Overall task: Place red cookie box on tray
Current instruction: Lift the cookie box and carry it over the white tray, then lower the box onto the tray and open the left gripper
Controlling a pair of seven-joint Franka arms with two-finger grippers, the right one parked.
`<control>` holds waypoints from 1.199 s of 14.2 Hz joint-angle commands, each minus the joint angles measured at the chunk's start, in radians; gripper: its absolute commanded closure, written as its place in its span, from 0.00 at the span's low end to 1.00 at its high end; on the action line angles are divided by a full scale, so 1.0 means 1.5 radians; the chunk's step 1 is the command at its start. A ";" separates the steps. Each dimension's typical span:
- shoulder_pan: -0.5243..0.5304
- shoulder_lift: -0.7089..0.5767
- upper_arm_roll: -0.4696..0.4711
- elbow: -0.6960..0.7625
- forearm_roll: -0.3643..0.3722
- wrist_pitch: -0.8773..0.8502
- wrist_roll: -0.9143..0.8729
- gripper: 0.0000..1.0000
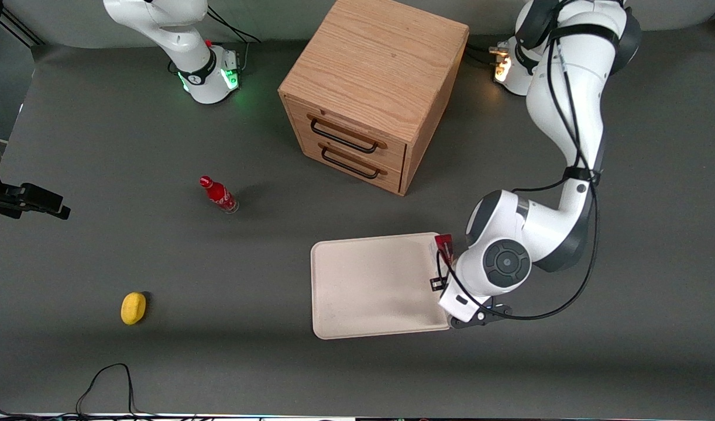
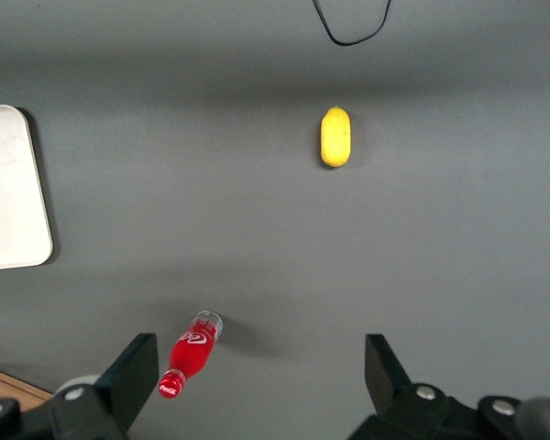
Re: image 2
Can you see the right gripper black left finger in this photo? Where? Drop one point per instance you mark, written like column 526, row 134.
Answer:
column 128, row 376

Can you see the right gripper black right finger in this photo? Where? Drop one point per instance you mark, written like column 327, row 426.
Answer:
column 389, row 389

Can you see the cream plastic tray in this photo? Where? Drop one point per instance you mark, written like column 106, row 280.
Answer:
column 9, row 188

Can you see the red cola bottle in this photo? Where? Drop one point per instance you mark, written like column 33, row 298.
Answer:
column 190, row 357

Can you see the wooden drawer cabinet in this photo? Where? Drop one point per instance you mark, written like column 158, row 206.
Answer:
column 0, row 385

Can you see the yellow lemon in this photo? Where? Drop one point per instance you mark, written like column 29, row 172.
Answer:
column 335, row 137

